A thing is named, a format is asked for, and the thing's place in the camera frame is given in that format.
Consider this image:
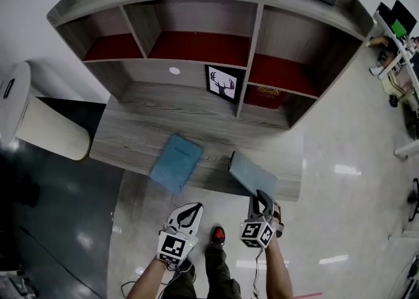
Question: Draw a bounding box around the black framed deer picture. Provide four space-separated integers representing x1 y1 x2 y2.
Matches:
204 64 246 105

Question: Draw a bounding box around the person's leg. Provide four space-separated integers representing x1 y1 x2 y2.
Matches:
204 241 243 299
168 258 199 299

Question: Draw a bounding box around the person's left forearm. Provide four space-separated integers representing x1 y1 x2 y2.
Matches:
126 256 168 299

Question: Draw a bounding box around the red box with gold emblem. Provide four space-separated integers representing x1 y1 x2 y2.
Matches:
242 84 286 110

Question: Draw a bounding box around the person's left leg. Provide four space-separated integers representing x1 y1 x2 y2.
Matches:
168 258 199 299

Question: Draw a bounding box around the person's right red shoe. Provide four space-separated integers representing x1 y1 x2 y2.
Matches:
211 225 227 246

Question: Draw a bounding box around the black office chair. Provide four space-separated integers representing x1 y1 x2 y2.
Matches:
407 178 419 223

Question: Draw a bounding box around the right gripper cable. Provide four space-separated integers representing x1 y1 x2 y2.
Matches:
251 247 266 299

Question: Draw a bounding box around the white round pedestal table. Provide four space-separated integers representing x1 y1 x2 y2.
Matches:
0 61 91 162

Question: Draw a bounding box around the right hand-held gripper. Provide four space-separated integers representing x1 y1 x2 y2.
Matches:
239 189 285 249

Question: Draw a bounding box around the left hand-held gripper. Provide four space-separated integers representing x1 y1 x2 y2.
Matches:
156 202 204 265

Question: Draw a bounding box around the pale storage crate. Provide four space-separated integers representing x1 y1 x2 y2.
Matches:
382 71 413 97

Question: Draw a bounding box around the person's right leg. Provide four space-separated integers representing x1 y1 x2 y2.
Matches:
204 241 243 299

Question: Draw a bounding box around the grey-blue book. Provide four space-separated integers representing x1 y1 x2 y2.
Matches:
228 150 279 198

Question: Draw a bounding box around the large black monitor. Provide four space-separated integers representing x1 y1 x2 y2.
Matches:
391 0 418 35

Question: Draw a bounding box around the person's right forearm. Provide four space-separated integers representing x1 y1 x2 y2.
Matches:
264 237 294 299

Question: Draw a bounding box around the light blue book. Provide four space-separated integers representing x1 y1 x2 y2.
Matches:
149 133 204 193

